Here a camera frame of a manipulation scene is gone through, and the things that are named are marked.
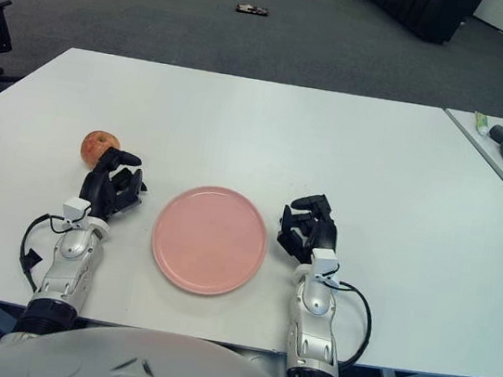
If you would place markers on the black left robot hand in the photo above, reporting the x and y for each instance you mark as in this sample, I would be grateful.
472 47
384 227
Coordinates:
102 186

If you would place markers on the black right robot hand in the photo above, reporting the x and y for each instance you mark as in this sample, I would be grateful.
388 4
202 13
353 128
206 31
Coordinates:
322 231

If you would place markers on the red yellow apple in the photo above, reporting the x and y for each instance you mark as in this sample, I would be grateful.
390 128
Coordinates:
93 147

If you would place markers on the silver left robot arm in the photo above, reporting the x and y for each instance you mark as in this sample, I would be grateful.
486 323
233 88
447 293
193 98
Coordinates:
68 256

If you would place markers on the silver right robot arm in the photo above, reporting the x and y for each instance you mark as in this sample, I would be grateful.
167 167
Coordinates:
313 319

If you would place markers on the pink round plate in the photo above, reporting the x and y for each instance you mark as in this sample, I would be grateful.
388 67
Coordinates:
209 241

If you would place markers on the grey robot torso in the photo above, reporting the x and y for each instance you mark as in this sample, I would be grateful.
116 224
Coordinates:
137 365

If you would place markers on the green white tube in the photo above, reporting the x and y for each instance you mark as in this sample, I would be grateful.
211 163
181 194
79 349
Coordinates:
482 123

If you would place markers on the small black floor object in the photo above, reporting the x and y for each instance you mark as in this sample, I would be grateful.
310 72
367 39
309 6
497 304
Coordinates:
251 9

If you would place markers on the black cabinet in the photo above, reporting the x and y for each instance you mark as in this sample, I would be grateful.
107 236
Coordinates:
421 11

